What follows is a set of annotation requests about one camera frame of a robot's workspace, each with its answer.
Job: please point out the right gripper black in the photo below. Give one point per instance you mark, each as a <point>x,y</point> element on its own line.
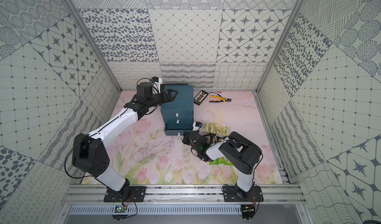
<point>185,137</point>

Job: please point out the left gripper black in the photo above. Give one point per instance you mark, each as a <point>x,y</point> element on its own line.
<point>162,95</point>

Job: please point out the teal drawer cabinet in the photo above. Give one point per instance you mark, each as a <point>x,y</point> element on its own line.
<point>178,114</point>

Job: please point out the green cookie packet one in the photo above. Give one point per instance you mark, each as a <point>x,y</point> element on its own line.
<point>206,127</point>

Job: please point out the green cookie packet two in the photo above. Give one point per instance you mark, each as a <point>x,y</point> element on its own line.
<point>213,128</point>

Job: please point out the black cookie packet four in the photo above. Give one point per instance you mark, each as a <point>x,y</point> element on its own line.
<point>217,139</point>

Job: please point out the green cookie packet three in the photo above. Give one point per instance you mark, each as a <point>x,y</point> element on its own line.
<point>219,130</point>

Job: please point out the green cookie packet four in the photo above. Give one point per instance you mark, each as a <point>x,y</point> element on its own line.
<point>225,130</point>

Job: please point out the bright green packet one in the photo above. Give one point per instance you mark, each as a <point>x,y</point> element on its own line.
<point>221,160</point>

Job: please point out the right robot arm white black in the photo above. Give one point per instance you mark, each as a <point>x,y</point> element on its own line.
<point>243,154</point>

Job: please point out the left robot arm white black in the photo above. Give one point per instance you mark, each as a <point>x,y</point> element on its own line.
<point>89,153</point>

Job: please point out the black case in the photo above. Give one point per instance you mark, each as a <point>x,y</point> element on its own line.
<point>165,87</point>

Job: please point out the black bit tray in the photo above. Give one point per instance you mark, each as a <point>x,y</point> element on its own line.
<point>200,97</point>

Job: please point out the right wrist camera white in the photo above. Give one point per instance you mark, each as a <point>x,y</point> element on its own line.
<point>197,126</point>

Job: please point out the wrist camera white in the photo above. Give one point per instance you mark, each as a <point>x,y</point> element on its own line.
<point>156,81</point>
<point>197,126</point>

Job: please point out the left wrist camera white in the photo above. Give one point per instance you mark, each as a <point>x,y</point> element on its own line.
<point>156,81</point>

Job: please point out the yellow handled pliers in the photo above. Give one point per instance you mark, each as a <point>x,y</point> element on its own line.
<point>219,99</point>

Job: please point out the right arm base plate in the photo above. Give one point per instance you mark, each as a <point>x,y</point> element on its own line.
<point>235,194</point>

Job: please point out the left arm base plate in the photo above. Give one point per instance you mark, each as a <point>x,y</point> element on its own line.
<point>132,193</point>

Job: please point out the aluminium rail frame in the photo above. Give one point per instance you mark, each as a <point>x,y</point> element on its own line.
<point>183,194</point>

